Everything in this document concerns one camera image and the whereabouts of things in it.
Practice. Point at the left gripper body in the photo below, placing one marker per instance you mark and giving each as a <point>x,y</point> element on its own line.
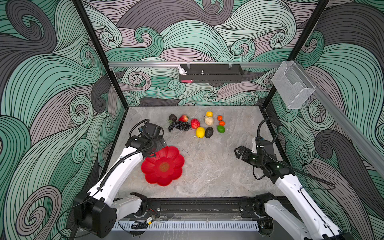
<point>160,143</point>

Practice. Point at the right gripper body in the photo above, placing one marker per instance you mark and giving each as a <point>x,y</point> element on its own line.
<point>256,160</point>

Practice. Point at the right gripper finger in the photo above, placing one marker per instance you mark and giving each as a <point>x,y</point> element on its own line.
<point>241,154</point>
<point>240,150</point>

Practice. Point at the dark purple mangosteen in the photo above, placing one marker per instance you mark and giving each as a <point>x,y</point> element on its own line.
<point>172,118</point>

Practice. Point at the red flower-shaped fruit bowl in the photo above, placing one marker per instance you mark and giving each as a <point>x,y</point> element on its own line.
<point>164,168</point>

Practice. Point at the beige pear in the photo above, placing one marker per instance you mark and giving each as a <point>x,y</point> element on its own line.
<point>209,121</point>

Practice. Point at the red apple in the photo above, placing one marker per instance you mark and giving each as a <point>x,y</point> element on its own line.
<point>195,124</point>

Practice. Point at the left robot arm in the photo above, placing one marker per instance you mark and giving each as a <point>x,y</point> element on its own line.
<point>97,210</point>

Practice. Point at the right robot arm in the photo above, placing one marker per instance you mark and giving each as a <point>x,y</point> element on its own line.
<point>296,212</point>

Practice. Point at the green lime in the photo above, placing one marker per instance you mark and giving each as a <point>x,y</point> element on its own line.
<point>221,129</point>

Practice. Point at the black grape bunch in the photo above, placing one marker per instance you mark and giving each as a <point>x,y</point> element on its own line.
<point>181,126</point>

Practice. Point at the red strawberry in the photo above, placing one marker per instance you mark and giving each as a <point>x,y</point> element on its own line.
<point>184,118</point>

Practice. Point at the dark avocado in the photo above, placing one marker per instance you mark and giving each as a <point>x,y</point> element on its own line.
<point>209,132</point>

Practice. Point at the large yellow lemon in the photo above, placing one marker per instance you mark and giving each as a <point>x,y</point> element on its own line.
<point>200,132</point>

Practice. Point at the small yellow lemon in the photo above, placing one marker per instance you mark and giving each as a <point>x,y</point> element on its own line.
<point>209,114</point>

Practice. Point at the white figurine on shelf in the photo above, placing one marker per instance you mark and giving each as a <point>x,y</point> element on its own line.
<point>182,71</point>

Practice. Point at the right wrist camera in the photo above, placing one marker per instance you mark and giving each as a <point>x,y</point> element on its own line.
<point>255,143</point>

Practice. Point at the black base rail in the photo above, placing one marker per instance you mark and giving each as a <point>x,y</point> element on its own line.
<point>248,206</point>

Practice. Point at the black wall shelf tray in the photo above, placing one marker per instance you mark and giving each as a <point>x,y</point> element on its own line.
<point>213,74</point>

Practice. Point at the clear plastic wall bin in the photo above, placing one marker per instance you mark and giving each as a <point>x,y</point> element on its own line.
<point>293,84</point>

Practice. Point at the aluminium wall rail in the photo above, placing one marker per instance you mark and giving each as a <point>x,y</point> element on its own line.
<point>152,64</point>

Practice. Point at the white slotted cable duct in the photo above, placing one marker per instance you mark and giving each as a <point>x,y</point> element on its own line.
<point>248,226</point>

